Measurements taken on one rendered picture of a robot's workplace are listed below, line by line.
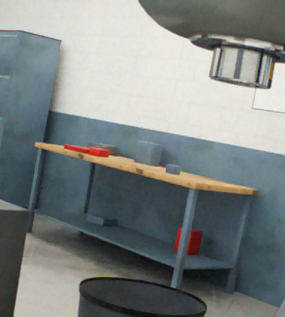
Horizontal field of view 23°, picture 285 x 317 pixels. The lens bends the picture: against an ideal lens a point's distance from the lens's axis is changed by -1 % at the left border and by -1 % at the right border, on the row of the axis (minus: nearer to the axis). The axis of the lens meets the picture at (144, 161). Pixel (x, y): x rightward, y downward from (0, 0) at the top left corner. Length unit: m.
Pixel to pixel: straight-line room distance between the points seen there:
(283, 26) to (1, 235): 0.44
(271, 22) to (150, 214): 6.26
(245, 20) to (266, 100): 5.46
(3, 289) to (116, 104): 6.50
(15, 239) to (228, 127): 5.38
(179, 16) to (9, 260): 0.42
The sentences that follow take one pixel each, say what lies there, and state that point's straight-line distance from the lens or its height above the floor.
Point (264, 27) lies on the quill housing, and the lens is 0.47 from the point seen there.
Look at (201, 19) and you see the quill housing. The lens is 0.47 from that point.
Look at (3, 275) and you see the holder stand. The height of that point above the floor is 1.04.
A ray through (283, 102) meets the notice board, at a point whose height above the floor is 1.61.
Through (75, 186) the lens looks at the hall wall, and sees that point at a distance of 7.64.
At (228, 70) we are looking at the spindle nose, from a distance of 0.51.
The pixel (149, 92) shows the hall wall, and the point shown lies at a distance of 6.92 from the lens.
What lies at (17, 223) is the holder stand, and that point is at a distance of 0.81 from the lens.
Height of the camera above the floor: 1.24
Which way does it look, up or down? 3 degrees down
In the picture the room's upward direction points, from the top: 10 degrees clockwise
